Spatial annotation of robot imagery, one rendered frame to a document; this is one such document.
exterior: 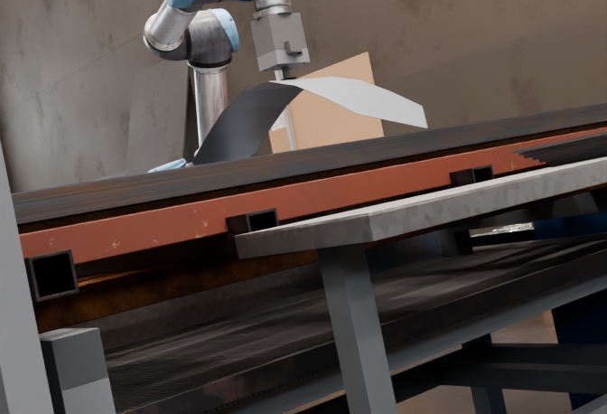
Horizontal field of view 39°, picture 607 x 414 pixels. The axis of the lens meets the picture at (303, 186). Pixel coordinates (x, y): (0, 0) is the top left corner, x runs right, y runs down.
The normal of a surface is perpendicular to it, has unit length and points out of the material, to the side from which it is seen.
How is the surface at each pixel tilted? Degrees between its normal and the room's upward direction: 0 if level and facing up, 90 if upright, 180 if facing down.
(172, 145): 73
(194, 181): 90
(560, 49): 90
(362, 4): 90
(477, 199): 90
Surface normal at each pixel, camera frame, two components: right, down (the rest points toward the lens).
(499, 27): -0.75, 0.14
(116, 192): 0.59, -0.14
